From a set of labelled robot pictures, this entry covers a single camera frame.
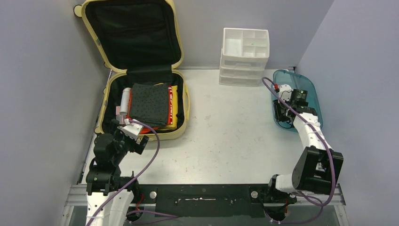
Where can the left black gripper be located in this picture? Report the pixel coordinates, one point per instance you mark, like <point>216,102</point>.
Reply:
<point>135,147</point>

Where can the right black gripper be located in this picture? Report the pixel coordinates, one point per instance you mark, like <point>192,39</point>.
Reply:
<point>281,110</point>

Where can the teal transparent plastic tray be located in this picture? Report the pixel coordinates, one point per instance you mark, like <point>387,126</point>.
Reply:
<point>303,98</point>

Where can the dark navy fabric item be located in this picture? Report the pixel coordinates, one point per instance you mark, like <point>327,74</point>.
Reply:
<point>149,104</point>

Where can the yellow hard-shell suitcase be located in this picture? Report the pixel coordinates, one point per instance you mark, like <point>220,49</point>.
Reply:
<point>139,41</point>

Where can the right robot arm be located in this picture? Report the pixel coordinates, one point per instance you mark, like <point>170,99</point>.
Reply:
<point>319,166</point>

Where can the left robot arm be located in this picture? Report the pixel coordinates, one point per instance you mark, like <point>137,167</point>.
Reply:
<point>108,193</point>

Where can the red white striped garment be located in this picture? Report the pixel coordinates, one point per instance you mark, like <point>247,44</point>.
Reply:
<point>170,106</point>

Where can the white cylindrical bottle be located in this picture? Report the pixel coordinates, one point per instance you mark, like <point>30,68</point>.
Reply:
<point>124,105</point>

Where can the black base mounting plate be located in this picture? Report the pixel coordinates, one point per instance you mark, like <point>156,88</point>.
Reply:
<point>217,200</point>

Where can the yellow folded garment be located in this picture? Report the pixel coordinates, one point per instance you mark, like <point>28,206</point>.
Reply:
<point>173,110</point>

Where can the white plastic drawer organizer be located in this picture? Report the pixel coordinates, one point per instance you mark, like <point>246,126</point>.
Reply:
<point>244,56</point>

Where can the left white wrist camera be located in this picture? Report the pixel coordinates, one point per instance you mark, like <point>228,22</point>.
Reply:
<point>131,128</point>

